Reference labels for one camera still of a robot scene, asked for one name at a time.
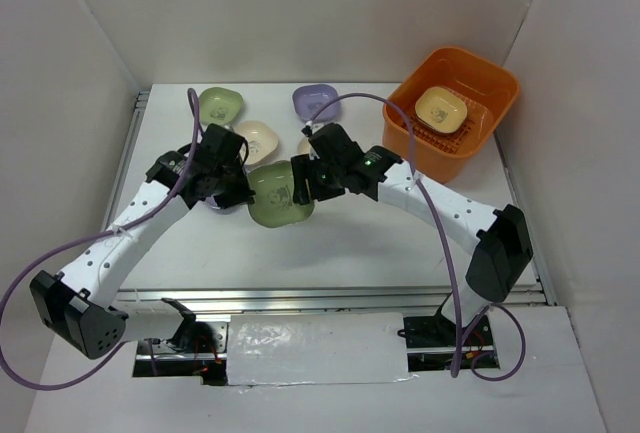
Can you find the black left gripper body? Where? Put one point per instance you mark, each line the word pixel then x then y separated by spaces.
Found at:
pixel 232 188

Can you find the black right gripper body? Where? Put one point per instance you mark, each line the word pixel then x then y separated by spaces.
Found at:
pixel 325 178

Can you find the green plate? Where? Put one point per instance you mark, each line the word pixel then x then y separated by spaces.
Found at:
pixel 273 204
pixel 219 105

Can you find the yellow square panda plate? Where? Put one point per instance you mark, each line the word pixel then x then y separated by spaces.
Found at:
pixel 441 110

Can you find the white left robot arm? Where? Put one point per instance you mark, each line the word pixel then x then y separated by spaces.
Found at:
pixel 77 303

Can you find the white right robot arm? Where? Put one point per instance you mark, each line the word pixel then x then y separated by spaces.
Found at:
pixel 497 240

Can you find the orange plastic bin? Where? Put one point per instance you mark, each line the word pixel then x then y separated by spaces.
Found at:
pixel 487 90

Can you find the cream plate right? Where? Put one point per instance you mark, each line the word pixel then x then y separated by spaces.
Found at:
pixel 304 147

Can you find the cream plate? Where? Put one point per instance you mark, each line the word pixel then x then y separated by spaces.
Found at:
pixel 262 140
pixel 304 147

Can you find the purple plate left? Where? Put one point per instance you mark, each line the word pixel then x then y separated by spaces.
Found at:
pixel 214 206

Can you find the purple plate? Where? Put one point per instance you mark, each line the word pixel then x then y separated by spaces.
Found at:
pixel 308 99
pixel 214 206

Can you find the cream plate left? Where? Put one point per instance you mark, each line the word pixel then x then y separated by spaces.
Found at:
pixel 262 140

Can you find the purple plate far centre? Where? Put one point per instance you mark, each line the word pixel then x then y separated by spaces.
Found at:
pixel 308 99

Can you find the aluminium rail frame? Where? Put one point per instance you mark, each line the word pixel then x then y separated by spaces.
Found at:
pixel 350 255

